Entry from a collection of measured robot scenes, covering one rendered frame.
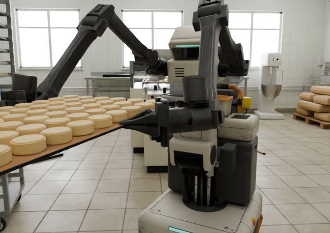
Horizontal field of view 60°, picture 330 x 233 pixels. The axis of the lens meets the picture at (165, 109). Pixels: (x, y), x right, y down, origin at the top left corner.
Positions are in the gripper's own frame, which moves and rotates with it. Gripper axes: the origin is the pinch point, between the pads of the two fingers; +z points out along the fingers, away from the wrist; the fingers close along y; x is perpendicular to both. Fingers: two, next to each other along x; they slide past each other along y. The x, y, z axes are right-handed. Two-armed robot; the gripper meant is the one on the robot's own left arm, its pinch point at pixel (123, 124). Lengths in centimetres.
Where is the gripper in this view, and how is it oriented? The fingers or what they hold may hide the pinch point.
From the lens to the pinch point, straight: 61.3
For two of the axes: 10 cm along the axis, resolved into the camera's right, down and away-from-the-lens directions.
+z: -9.5, 0.6, -3.1
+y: 0.1, 9.9, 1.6
